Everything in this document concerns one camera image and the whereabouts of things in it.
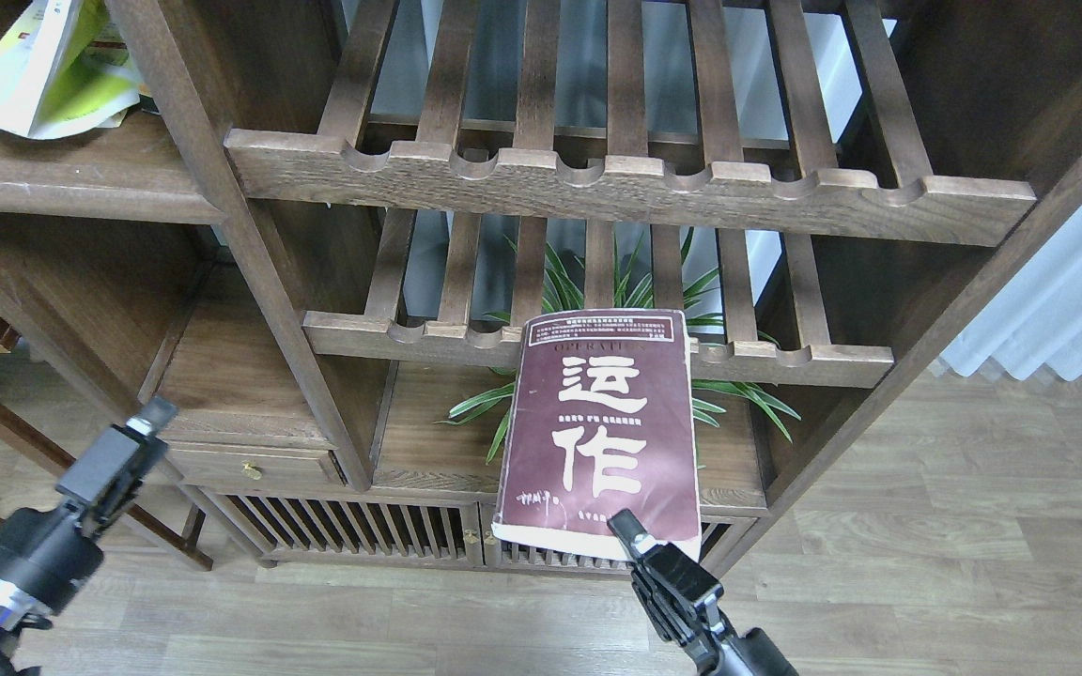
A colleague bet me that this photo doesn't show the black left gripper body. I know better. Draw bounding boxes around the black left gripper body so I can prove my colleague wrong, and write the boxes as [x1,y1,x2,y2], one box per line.
[0,426,168,632]

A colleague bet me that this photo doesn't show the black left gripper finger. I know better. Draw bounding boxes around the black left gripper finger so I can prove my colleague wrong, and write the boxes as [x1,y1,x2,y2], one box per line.
[126,395,179,451]

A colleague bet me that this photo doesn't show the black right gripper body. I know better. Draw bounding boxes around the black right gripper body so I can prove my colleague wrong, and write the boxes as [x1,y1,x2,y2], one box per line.
[631,564,799,675]

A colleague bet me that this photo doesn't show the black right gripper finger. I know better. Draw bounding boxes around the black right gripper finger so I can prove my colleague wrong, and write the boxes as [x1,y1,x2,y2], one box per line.
[607,509,724,602]

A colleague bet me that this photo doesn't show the maroon book white characters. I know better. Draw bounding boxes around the maroon book white characters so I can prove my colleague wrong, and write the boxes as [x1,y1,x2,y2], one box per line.
[490,308,703,561]

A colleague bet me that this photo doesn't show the yellow green cover book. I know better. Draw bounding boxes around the yellow green cover book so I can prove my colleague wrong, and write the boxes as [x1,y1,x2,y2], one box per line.
[0,1,143,140]

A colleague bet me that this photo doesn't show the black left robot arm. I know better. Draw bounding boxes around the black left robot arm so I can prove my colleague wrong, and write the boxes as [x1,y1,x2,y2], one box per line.
[0,397,179,675]

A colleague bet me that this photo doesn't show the brass drawer knob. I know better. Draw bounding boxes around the brass drawer knob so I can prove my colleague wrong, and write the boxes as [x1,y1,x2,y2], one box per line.
[241,461,263,481]

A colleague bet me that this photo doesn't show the dark wooden bookshelf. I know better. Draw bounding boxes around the dark wooden bookshelf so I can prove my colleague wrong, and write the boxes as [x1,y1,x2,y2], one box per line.
[0,1,1082,573]

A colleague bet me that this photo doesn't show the green spider plant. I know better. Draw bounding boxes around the green spider plant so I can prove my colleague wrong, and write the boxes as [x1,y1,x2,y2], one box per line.
[439,239,800,462]

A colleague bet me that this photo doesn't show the upright book top left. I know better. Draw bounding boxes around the upright book top left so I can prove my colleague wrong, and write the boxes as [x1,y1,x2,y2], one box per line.
[137,84,162,115]

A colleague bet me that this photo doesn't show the white curtain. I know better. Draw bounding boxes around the white curtain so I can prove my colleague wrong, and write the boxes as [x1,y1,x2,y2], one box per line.
[939,206,1082,381]

